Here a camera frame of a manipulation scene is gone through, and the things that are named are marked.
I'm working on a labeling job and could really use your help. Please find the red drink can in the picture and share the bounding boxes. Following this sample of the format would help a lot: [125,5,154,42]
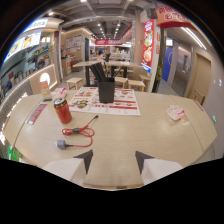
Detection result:
[53,97,73,125]

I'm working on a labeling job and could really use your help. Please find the grey plug adapter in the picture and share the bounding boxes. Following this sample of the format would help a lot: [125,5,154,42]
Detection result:
[55,139,72,150]

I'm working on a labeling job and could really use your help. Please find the red white tissue packet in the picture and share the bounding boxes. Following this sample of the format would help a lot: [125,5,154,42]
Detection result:
[166,104,186,122]

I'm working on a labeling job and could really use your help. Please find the white pink tissue packet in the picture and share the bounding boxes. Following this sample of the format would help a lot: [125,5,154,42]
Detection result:
[51,87,69,101]

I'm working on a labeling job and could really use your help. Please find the printed menu placemat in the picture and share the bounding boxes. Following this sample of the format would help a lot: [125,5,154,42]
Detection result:
[67,86,142,117]

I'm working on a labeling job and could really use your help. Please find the small standing menu card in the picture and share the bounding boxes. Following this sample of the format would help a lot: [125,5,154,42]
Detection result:
[38,80,53,102]

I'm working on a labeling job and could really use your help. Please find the wooden stool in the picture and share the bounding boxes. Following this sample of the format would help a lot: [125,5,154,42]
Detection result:
[127,79,147,93]
[65,77,85,91]
[114,76,129,90]
[138,74,152,88]

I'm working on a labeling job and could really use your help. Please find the black chopstick holder box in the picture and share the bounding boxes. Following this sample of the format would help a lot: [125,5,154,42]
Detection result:
[97,77,116,104]

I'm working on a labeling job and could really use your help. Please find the wooden door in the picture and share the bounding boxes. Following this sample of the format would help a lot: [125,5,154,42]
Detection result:
[185,52,213,107]

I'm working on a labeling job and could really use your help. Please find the black chopsticks bundle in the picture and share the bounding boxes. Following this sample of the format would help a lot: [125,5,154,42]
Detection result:
[88,60,124,83]

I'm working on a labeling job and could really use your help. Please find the wooden dining table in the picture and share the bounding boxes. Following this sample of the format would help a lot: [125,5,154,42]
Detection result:
[72,59,145,88]

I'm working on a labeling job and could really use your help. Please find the red hanging food poster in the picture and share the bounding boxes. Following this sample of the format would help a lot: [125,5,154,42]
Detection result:
[140,19,156,74]

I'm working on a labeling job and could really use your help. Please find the illuminated menu board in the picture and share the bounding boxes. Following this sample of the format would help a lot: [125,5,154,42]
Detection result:
[3,31,43,63]

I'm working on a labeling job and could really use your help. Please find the red overhead sign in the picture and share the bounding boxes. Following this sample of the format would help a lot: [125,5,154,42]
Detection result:
[94,38,123,46]

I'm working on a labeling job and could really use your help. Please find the red round ceiling sign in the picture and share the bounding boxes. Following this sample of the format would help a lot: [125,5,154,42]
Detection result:
[155,5,198,31]

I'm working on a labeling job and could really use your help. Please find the red charging cable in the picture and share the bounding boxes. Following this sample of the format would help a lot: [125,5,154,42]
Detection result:
[61,114,100,148]

